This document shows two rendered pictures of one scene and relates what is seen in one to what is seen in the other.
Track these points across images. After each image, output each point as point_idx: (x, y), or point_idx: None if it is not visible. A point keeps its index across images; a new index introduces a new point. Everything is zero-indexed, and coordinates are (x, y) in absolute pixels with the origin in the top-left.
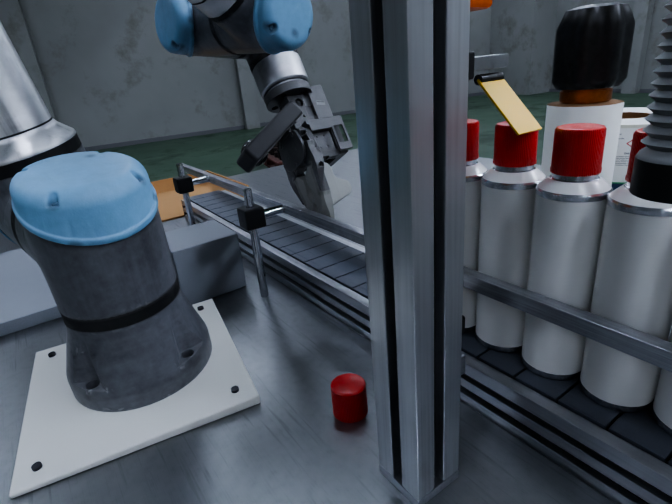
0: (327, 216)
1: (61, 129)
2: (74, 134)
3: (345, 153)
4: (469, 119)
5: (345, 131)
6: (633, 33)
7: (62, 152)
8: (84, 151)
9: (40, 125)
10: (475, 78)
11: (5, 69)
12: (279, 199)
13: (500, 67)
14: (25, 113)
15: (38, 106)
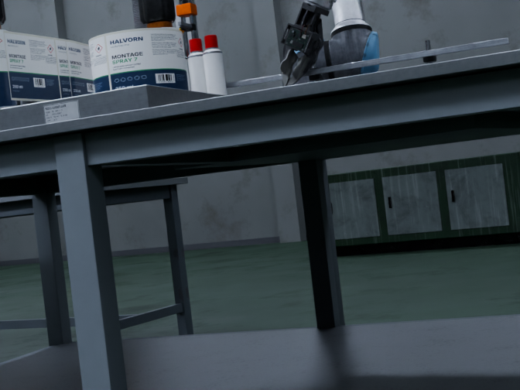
0: (271, 76)
1: (337, 25)
2: (338, 28)
3: (286, 45)
4: (193, 39)
5: (284, 32)
6: (138, 0)
7: (332, 35)
8: (340, 34)
9: (336, 25)
10: (186, 29)
11: (333, 6)
12: (316, 68)
13: (179, 25)
14: (334, 20)
15: (337, 17)
